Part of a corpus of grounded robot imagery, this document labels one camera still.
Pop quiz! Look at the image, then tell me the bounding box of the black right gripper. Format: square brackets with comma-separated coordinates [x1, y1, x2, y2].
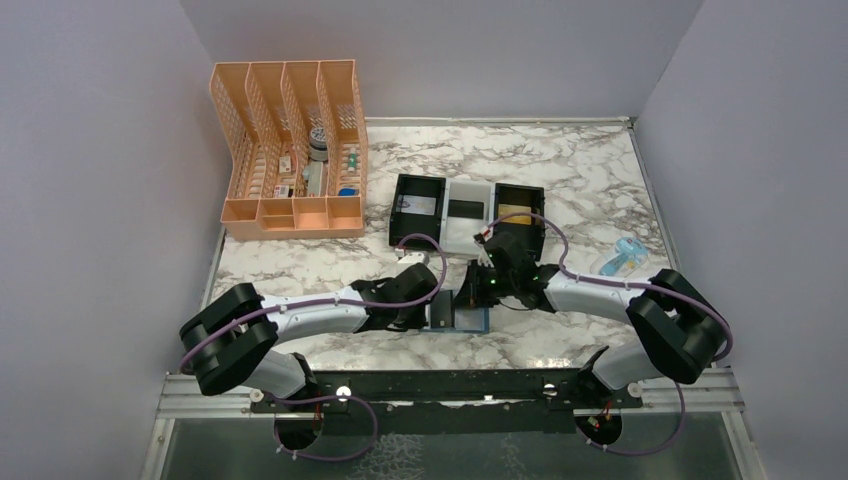
[452, 258, 517, 308]

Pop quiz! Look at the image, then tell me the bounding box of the blue card holder wallet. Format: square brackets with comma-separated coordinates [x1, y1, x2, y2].
[422, 290, 490, 334]

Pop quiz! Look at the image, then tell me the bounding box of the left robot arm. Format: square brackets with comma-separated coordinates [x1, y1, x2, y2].
[179, 263, 441, 411]

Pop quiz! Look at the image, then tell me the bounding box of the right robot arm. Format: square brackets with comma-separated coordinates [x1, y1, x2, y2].
[454, 232, 733, 407]

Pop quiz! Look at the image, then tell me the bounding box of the white middle card tray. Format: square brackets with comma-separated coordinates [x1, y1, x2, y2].
[440, 179, 495, 256]

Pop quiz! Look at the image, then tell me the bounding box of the black left card tray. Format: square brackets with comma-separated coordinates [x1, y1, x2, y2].
[388, 174, 447, 247]

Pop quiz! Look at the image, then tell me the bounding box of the black card in middle tray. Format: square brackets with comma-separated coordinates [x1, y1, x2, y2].
[448, 200, 486, 220]

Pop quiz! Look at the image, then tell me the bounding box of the gold card in right tray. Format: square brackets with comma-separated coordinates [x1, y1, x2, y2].
[497, 203, 534, 226]

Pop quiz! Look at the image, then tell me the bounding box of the silver card in left tray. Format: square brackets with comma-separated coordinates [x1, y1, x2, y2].
[399, 195, 438, 216]

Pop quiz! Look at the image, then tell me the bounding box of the green white small bottle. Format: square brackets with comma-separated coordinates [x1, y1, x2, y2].
[347, 150, 358, 173]

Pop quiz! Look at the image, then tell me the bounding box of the light blue tape dispenser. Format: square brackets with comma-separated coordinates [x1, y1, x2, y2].
[590, 237, 648, 277]

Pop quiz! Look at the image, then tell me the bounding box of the round tin in organizer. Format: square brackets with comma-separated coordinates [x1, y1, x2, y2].
[308, 127, 329, 162]

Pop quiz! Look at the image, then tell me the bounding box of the orange plastic desk organizer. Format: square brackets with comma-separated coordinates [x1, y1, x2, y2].
[209, 59, 368, 241]

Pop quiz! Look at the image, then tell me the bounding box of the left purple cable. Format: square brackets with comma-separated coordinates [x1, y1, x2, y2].
[178, 233, 449, 464]

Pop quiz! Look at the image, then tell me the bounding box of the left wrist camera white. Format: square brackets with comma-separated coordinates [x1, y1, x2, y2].
[394, 248, 430, 266]

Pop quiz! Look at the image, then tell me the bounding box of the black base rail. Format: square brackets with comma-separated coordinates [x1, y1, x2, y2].
[245, 368, 643, 424]

